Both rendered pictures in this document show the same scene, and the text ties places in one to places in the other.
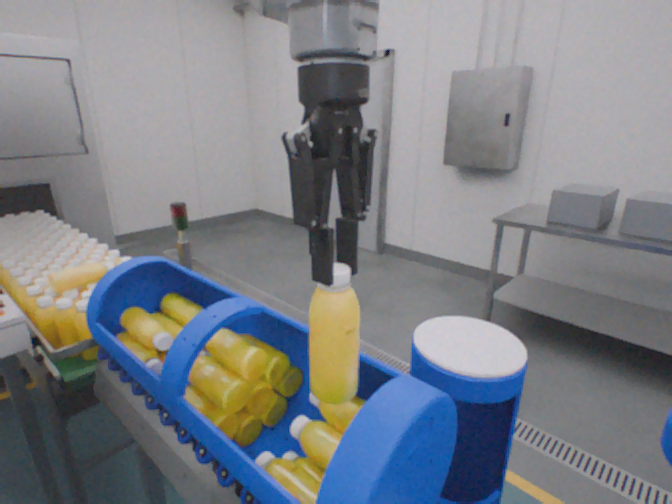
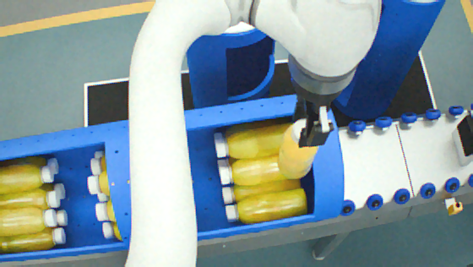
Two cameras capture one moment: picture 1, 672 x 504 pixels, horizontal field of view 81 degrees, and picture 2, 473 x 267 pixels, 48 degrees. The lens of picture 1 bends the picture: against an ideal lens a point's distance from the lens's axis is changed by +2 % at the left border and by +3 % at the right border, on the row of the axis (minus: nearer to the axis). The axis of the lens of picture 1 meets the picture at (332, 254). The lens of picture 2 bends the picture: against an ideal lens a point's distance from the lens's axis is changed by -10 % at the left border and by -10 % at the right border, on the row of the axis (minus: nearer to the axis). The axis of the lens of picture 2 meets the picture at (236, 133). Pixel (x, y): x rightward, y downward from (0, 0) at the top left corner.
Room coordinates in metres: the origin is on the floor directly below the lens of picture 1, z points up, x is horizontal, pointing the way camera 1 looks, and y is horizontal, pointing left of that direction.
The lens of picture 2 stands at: (0.31, 0.34, 2.31)
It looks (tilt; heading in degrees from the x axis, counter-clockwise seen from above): 69 degrees down; 309
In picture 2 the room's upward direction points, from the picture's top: straight up
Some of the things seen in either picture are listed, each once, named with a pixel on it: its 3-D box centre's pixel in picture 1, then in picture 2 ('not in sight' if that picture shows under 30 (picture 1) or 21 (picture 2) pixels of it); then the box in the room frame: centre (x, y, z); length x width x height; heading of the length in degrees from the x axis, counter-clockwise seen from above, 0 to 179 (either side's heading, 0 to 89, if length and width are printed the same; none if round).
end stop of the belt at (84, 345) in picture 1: (130, 328); not in sight; (1.08, 0.63, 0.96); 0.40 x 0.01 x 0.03; 138
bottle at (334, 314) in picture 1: (334, 337); (298, 149); (0.44, 0.00, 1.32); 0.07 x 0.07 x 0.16
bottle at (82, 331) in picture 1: (89, 331); not in sight; (1.04, 0.73, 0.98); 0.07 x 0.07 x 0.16
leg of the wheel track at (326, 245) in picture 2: not in sight; (331, 238); (0.28, -0.16, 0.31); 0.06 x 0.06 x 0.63; 48
